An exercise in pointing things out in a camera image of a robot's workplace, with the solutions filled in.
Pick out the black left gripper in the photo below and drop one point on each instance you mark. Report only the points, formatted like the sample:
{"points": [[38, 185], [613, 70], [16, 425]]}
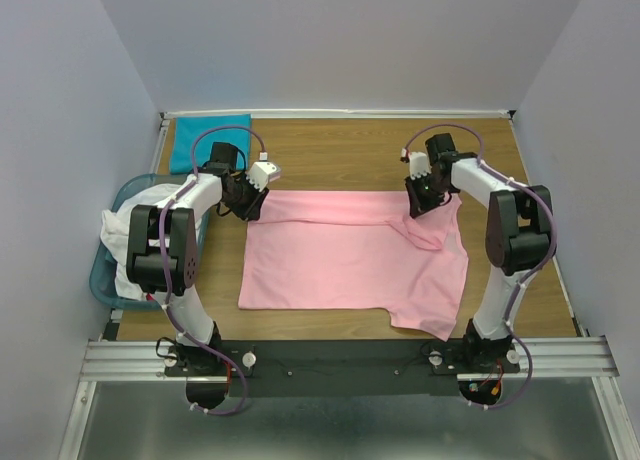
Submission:
{"points": [[251, 211]]}

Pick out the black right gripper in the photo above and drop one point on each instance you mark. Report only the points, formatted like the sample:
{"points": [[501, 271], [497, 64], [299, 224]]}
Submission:
{"points": [[417, 205]]}

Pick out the pink t-shirt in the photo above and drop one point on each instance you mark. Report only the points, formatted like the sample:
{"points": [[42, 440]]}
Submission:
{"points": [[356, 250]]}

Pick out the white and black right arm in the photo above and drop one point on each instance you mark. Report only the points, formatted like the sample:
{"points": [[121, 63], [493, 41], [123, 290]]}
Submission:
{"points": [[520, 239]]}

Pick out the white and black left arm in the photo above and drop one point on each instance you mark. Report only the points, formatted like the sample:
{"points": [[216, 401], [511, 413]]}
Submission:
{"points": [[198, 329]]}

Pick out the folded teal t-shirt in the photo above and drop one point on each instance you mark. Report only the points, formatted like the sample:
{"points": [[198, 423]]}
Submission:
{"points": [[188, 129]]}

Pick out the white t-shirt in basket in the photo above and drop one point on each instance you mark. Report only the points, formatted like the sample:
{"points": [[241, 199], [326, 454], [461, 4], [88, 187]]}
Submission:
{"points": [[150, 244]]}

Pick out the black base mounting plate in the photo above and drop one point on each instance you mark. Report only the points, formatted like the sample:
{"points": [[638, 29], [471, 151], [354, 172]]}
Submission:
{"points": [[237, 389]]}

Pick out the blue plastic laundry basket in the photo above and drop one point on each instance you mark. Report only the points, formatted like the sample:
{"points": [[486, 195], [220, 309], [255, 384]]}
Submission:
{"points": [[108, 280]]}

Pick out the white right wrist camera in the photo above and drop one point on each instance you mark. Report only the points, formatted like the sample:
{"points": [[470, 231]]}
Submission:
{"points": [[418, 163]]}

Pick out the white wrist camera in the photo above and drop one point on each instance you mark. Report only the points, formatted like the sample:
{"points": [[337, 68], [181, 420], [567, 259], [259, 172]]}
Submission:
{"points": [[261, 173], [418, 163]]}

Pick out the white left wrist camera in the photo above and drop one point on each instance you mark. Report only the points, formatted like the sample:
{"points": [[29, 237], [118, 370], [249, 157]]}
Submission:
{"points": [[261, 173]]}

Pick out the aluminium front rail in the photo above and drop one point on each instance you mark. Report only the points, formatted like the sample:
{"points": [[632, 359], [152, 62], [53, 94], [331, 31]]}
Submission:
{"points": [[573, 357]]}

